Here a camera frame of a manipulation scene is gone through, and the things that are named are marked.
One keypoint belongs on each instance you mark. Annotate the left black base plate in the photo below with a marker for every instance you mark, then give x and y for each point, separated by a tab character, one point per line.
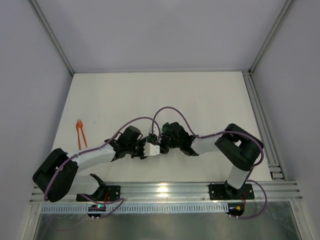
112	192

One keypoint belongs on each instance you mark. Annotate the frame post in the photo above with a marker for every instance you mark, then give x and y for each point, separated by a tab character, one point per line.
272	33
51	35

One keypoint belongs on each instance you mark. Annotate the slotted grey cable duct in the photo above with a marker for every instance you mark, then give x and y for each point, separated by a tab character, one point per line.
135	208

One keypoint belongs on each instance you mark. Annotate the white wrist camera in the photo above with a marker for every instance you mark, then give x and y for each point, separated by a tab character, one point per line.
153	132
150	149

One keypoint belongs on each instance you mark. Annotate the right black controller board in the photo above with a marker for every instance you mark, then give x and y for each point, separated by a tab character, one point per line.
235	210

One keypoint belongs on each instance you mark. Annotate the left black controller board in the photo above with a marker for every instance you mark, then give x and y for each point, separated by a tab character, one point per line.
96	210

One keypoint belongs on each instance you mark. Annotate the dark green cloth napkin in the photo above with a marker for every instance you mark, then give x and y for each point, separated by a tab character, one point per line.
163	130

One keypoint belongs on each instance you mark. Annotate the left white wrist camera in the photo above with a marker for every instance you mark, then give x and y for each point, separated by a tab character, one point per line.
150	149

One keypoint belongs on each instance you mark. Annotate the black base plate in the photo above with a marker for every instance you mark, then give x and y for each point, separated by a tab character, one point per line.
223	191
112	192

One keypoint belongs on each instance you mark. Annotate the left rear frame post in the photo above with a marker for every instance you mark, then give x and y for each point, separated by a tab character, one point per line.
51	35

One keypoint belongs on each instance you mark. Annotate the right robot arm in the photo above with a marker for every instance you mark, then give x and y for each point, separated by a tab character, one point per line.
237	145

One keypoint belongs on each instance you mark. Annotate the right side aluminium rail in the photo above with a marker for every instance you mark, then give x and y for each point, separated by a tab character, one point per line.
271	153

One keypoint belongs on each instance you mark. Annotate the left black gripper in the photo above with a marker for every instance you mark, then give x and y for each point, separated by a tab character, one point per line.
141	149

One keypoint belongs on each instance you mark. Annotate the right rear frame post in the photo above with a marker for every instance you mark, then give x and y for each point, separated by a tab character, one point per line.
272	33

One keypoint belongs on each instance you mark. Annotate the orange plastic fork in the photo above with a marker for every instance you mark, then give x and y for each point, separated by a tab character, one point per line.
78	123

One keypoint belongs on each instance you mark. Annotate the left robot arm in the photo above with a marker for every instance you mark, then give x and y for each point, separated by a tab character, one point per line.
59	174

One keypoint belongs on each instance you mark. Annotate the black controller board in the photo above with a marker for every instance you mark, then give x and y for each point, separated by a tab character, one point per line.
235	210
96	210

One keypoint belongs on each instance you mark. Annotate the aluminium rail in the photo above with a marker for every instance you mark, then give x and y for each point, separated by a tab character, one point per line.
271	153
194	192

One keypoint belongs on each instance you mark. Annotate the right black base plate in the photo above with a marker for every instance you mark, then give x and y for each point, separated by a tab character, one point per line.
223	191

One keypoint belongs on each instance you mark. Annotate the front aluminium rail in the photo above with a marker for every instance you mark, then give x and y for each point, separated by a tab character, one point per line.
194	192

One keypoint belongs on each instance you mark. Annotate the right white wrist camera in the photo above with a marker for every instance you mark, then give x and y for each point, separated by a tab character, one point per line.
153	132

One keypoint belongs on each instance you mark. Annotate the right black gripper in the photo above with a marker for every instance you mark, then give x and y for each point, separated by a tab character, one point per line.
164	144

